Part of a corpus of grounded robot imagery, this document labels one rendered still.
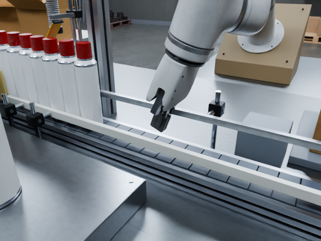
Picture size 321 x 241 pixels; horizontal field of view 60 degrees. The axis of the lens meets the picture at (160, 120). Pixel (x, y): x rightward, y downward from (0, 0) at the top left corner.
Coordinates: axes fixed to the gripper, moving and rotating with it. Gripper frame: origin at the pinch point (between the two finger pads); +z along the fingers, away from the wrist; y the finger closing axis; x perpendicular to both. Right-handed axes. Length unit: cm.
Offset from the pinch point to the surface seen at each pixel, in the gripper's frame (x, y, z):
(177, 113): 1.9, -3.1, -1.8
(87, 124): -15.0, 4.3, 9.4
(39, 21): -160, -101, 59
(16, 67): -43.6, 1.8, 10.2
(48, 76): -30.0, 3.1, 5.2
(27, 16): -171, -99, 60
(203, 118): 7.3, -3.1, -3.9
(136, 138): -2.0, 4.3, 4.1
